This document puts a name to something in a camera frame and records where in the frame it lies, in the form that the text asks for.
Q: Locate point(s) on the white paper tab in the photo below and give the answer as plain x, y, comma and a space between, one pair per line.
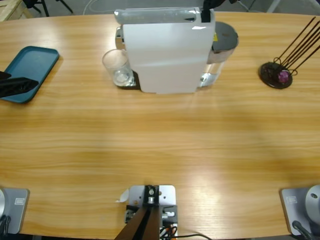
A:
123, 196

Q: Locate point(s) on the black capsule holder with rods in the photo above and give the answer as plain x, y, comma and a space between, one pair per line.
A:
270, 75

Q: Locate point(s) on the metal drip tray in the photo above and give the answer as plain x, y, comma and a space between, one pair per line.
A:
134, 82

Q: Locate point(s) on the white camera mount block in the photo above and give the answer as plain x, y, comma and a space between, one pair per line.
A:
167, 195

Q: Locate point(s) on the black tripod legs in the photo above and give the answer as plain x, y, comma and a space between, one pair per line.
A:
44, 7

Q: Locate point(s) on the silver coffee machine lever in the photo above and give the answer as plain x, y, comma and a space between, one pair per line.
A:
155, 16

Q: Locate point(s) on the clear water tank dark lid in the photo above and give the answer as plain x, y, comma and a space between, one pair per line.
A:
225, 35

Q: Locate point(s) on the white capsule coffee machine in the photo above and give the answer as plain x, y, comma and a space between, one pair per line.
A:
165, 55

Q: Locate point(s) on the dark camera post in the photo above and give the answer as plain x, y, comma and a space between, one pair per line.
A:
147, 222

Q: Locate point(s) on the wooden crate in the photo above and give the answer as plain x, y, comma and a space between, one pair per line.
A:
10, 10

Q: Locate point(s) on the purple coffee capsule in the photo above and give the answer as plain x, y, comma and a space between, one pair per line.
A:
283, 76

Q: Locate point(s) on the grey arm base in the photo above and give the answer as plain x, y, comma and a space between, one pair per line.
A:
295, 207
12, 207

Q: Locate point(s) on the clear drinking glass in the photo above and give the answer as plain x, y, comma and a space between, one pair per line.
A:
117, 65

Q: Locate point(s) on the teal plastic tray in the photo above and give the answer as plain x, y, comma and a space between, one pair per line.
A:
32, 62

